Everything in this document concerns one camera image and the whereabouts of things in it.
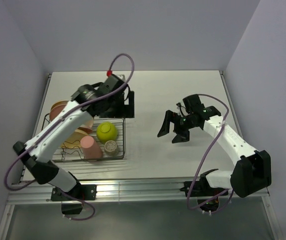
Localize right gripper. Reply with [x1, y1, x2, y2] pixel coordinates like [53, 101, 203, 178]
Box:
[157, 109, 198, 143]

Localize purple cable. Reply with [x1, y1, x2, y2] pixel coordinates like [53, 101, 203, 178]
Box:
[186, 93, 234, 215]
[4, 53, 135, 192]

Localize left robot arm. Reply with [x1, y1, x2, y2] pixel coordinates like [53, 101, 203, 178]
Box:
[13, 74, 128, 200]

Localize aluminium table edge rail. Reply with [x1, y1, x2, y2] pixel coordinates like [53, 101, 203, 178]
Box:
[5, 174, 270, 205]

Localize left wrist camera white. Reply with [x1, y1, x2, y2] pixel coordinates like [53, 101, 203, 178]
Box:
[113, 74, 126, 82]

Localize lime green bowl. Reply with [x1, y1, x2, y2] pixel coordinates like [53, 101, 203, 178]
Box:
[96, 121, 118, 144]

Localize black wire dish rack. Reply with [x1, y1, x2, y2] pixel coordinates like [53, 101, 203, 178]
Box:
[52, 118, 126, 163]

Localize small speckled ceramic cup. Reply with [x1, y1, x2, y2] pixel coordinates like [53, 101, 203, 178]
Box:
[104, 140, 119, 157]

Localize yellow cream leaf plate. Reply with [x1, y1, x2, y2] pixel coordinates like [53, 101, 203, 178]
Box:
[50, 100, 69, 111]

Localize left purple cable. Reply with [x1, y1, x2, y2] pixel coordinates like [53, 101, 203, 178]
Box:
[4, 53, 135, 192]

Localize pink cream plate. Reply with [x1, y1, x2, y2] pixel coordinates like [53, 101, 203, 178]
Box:
[49, 103, 67, 122]
[77, 119, 94, 135]

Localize pink plastic cup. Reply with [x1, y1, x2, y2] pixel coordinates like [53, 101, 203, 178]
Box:
[80, 135, 103, 159]

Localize plain yellow bear plate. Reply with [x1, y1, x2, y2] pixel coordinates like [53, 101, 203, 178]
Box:
[60, 131, 87, 149]

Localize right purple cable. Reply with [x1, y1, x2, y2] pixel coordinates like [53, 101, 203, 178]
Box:
[186, 93, 234, 215]

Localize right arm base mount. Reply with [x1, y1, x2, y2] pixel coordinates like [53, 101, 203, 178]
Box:
[179, 180, 225, 213]

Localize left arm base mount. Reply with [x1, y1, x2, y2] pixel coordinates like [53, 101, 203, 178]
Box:
[50, 183, 98, 217]

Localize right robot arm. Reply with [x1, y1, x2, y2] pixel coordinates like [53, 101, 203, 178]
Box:
[157, 94, 272, 198]

